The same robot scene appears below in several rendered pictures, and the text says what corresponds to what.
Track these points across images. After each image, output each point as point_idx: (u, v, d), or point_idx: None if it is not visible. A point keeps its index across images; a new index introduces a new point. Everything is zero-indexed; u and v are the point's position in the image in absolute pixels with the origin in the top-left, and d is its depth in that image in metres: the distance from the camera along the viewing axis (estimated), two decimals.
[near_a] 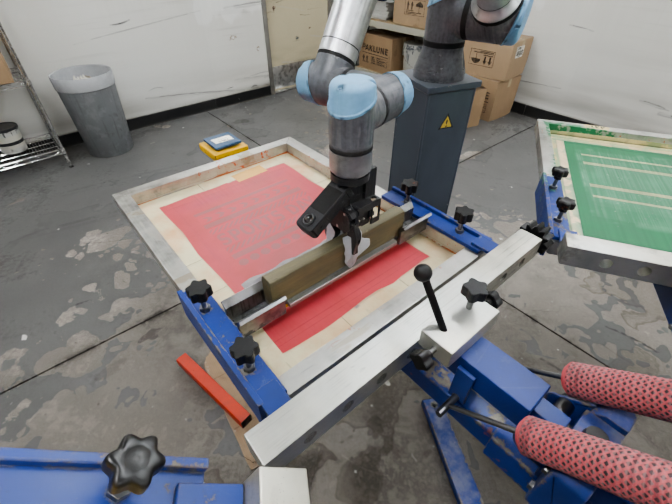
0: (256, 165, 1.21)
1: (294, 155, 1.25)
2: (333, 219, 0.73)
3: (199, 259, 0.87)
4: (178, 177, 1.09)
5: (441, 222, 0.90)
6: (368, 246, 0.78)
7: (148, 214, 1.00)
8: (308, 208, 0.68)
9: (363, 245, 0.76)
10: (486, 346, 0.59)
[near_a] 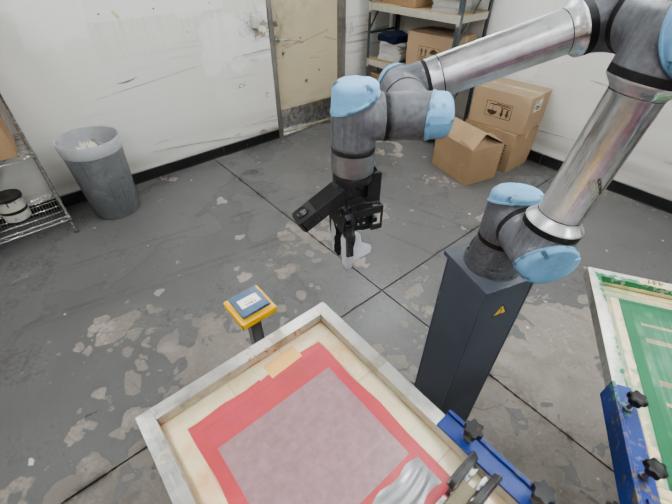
0: (289, 346, 1.11)
1: (329, 328, 1.15)
2: (334, 218, 0.73)
3: None
4: (207, 382, 0.98)
5: (511, 481, 0.80)
6: (368, 252, 0.76)
7: (176, 443, 0.90)
8: (306, 202, 0.69)
9: (362, 250, 0.75)
10: None
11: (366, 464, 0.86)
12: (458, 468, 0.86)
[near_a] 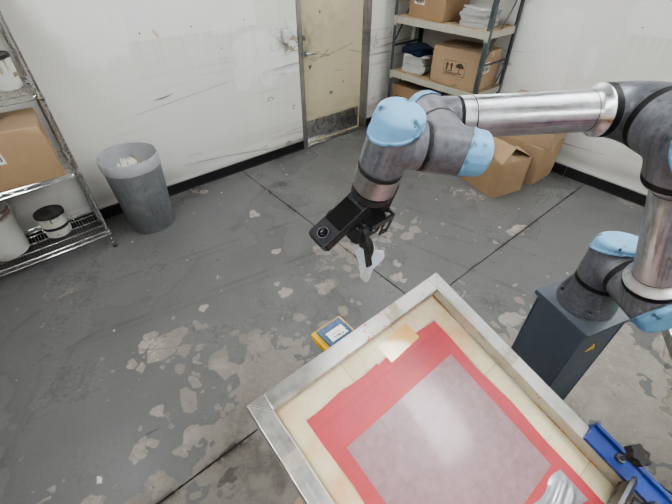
0: (402, 323, 0.95)
1: (444, 305, 0.99)
2: None
3: None
4: (325, 365, 0.81)
5: None
6: (383, 259, 0.76)
7: (296, 438, 0.75)
8: (323, 219, 0.65)
9: (377, 257, 0.74)
10: None
11: (510, 475, 0.78)
12: (600, 484, 0.81)
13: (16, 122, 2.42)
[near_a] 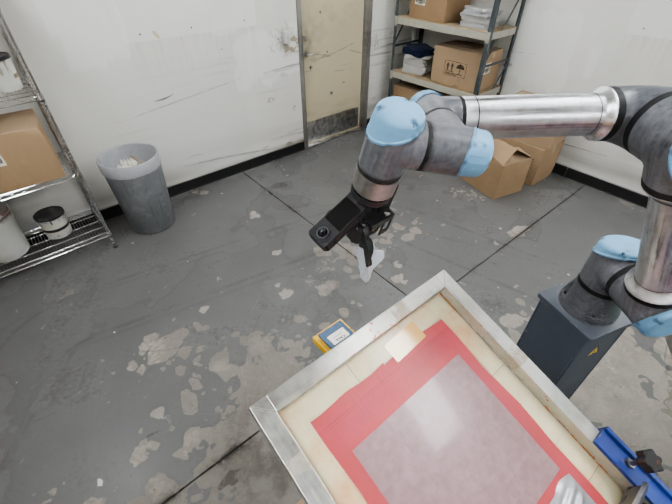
0: (409, 321, 0.92)
1: (451, 304, 0.96)
2: None
3: None
4: (330, 365, 0.78)
5: None
6: (383, 258, 0.76)
7: (300, 440, 0.72)
8: (323, 219, 0.65)
9: (377, 257, 0.74)
10: None
11: (519, 479, 0.76)
12: (609, 489, 0.79)
13: (16, 124, 2.42)
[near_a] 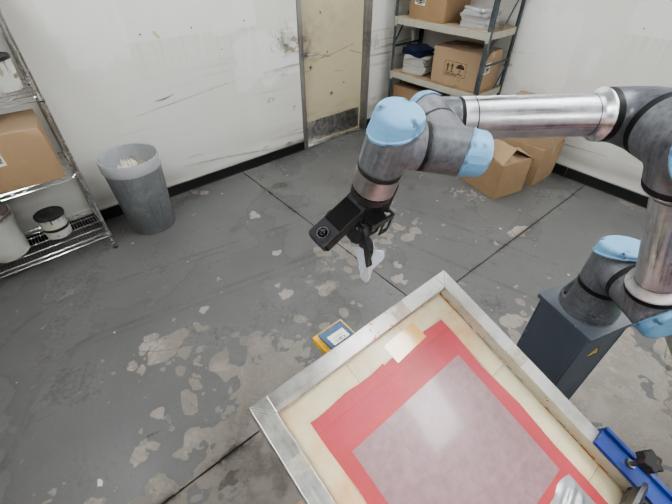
0: (409, 321, 0.92)
1: (451, 304, 0.96)
2: None
3: None
4: (330, 366, 0.78)
5: None
6: (383, 258, 0.76)
7: (300, 441, 0.72)
8: (323, 219, 0.65)
9: (377, 257, 0.74)
10: None
11: (519, 480, 0.76)
12: (609, 490, 0.79)
13: (16, 124, 2.42)
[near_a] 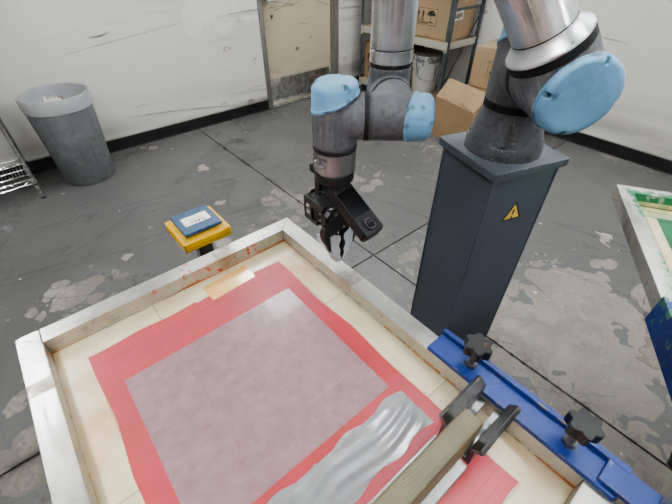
0: (240, 266, 0.86)
1: (293, 247, 0.90)
2: (339, 225, 0.72)
3: (134, 490, 0.52)
4: (122, 301, 0.73)
5: (534, 416, 0.55)
6: None
7: (69, 374, 0.65)
8: (356, 220, 0.65)
9: (337, 233, 0.80)
10: None
11: (328, 399, 0.62)
12: None
13: None
